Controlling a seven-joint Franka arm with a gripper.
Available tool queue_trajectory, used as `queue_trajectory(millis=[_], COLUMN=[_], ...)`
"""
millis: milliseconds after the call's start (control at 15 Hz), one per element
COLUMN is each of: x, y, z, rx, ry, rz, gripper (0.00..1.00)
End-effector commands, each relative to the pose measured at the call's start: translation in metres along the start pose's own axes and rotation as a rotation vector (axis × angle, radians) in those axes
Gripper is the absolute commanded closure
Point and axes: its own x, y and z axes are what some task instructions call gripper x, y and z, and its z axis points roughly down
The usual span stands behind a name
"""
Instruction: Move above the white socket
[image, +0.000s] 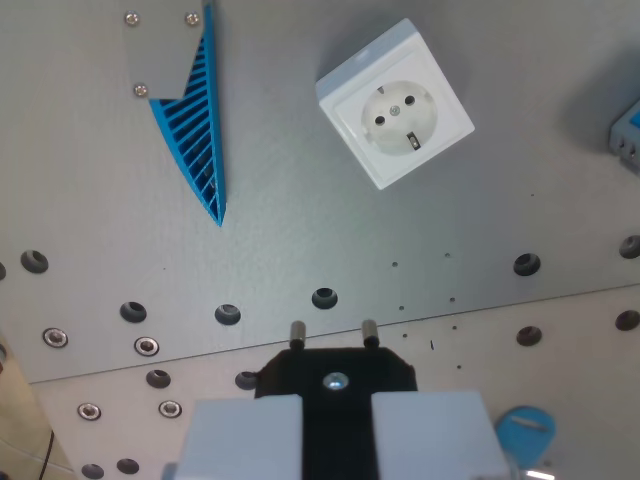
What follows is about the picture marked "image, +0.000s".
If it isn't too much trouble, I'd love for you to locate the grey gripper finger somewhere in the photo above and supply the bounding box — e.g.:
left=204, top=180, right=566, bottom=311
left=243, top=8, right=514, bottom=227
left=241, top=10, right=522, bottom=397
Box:
left=162, top=395, right=305, bottom=480
left=371, top=390, right=512, bottom=480

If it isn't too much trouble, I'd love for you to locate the black power plug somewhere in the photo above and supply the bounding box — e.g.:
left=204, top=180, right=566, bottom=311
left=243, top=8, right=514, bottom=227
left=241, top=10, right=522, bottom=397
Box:
left=253, top=319, right=419, bottom=480

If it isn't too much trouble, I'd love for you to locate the blue head key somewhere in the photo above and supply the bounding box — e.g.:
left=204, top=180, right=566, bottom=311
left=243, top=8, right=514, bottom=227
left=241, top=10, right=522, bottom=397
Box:
left=493, top=404, right=557, bottom=480

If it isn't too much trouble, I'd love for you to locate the blue ribbed triangular part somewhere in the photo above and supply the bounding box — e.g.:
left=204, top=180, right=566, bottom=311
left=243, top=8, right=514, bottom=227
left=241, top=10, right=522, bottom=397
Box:
left=148, top=0, right=227, bottom=228

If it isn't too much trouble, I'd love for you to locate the grey and blue connector block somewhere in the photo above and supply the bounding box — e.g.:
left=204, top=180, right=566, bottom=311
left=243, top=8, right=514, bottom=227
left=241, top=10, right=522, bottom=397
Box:
left=608, top=99, right=640, bottom=175

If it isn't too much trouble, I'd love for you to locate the thin black cable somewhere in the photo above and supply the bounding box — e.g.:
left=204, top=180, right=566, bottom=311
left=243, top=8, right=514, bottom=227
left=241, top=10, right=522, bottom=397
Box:
left=38, top=428, right=56, bottom=480

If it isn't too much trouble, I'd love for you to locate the white wall socket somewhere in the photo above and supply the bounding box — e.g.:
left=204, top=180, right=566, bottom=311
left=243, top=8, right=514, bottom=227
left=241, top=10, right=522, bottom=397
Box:
left=314, top=18, right=476, bottom=191

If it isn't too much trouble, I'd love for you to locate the grey metal bracket plate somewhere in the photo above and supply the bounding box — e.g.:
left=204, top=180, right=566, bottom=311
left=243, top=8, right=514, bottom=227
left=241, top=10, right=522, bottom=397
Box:
left=122, top=0, right=206, bottom=101

